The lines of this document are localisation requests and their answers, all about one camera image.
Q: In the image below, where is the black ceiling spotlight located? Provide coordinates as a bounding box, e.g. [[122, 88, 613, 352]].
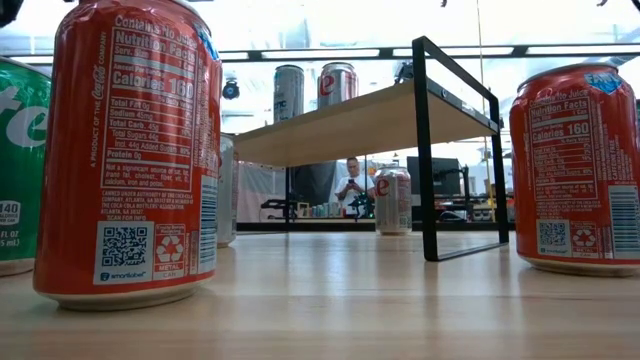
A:
[[221, 77, 241, 101], [394, 60, 415, 85]]

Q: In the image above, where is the white Celsius slim can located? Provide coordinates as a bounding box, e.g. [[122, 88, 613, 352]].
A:
[[272, 63, 305, 125]]

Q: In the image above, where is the long ceiling light rail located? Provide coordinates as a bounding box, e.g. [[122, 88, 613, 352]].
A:
[[0, 43, 640, 66]]

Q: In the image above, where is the red Fanta can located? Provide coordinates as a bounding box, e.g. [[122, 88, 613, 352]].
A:
[[508, 62, 640, 279], [33, 0, 224, 312]]

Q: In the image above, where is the black computer monitor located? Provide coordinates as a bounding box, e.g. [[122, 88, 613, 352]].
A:
[[405, 156, 462, 197]]

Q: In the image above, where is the green Sprite can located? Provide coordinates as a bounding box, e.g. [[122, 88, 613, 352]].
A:
[[0, 56, 54, 278]]

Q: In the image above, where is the white curtain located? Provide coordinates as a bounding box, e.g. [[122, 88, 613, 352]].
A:
[[237, 160, 290, 224]]

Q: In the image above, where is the silver Diet Coke can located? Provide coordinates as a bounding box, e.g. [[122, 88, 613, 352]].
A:
[[217, 132, 239, 249], [373, 164, 413, 237], [317, 61, 360, 110]]

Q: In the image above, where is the wooden shelf black metal frame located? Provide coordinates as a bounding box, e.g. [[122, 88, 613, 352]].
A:
[[233, 35, 510, 263]]

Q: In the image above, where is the black hanging cloth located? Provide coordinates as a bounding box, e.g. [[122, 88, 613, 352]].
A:
[[291, 160, 337, 206]]

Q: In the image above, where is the person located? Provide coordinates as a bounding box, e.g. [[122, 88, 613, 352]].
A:
[[333, 156, 376, 220]]

